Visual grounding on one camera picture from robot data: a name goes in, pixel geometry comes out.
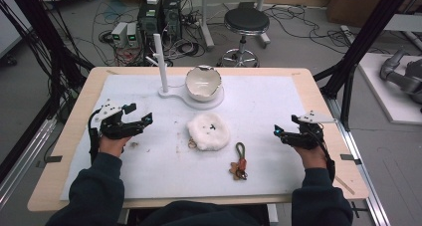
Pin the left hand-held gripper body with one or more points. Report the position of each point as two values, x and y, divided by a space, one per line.
112 128

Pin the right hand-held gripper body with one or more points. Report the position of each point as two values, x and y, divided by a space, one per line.
307 134

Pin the person's left hand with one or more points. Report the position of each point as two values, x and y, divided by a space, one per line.
112 146

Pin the person's right hand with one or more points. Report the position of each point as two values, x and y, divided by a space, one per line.
311 158

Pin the white foam mat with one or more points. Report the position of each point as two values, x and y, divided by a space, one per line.
262 110

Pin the black tape strip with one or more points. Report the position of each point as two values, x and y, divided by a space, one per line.
350 158
53 159

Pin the white eggshell-shaped bowl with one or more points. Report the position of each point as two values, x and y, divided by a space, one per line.
203 83

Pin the grey bench power supply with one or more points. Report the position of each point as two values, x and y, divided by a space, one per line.
132 34
119 33

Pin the white platform board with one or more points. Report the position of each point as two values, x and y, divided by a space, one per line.
388 96

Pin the black computer tower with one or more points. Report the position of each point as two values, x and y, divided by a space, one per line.
149 18
172 15

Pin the white table leg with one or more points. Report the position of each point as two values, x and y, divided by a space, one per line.
206 23
262 17

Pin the person's torso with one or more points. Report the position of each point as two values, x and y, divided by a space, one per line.
199 215

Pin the black round stool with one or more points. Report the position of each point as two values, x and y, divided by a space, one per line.
247 20

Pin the cardboard box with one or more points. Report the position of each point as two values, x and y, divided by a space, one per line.
355 3

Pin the white post stand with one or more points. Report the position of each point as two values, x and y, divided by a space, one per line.
161 63

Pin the aluminium rail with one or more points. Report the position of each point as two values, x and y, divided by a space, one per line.
361 173
23 166

